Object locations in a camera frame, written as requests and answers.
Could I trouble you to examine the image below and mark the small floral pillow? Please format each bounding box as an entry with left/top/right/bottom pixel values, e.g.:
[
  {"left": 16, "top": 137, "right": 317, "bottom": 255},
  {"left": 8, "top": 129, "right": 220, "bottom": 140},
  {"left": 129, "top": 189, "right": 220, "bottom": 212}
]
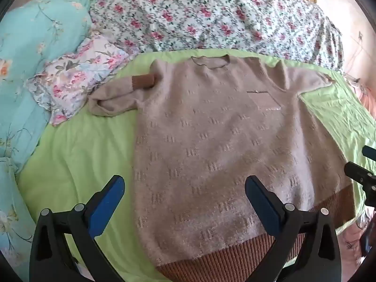
[{"left": 26, "top": 32, "right": 131, "bottom": 127}]

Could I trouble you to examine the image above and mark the pink cloth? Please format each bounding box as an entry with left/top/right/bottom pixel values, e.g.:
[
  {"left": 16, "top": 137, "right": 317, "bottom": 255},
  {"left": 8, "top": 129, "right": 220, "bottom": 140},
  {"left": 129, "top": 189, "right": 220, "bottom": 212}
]
[{"left": 338, "top": 213, "right": 369, "bottom": 271}]

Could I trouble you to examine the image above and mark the green bed sheet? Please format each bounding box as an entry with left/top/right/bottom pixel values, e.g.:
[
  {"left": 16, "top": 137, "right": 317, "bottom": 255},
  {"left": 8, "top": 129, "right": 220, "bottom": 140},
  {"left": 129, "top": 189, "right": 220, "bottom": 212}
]
[{"left": 18, "top": 49, "right": 376, "bottom": 282}]

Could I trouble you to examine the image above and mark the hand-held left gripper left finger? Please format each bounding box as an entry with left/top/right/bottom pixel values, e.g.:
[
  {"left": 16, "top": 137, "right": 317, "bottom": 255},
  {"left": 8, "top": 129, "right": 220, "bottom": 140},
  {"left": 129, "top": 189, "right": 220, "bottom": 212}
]
[{"left": 29, "top": 175, "right": 127, "bottom": 282}]

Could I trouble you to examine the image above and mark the teal floral blanket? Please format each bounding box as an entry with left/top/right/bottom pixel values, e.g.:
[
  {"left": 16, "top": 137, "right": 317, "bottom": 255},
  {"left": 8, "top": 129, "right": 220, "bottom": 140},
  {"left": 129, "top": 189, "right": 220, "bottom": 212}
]
[{"left": 0, "top": 0, "right": 103, "bottom": 271}]

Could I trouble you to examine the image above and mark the beige knit sweater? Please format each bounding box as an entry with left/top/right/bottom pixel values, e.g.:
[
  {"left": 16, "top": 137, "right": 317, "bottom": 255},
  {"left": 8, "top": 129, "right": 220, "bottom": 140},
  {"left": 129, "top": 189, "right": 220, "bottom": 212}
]
[{"left": 88, "top": 55, "right": 357, "bottom": 282}]

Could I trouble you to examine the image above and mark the white floral quilt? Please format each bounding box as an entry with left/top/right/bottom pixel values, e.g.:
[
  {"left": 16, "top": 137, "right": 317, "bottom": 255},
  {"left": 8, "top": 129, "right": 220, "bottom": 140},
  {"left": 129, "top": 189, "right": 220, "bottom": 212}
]
[{"left": 90, "top": 0, "right": 345, "bottom": 72}]

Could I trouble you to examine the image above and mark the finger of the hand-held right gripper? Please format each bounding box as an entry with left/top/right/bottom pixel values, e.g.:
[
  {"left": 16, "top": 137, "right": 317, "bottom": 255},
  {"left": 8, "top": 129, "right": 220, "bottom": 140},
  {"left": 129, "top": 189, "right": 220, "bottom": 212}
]
[
  {"left": 362, "top": 145, "right": 376, "bottom": 161},
  {"left": 344, "top": 161, "right": 376, "bottom": 208}
]

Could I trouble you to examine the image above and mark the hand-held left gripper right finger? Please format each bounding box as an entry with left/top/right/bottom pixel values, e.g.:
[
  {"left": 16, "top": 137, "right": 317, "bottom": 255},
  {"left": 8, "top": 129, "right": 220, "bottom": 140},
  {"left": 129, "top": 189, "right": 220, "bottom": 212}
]
[{"left": 245, "top": 175, "right": 343, "bottom": 282}]

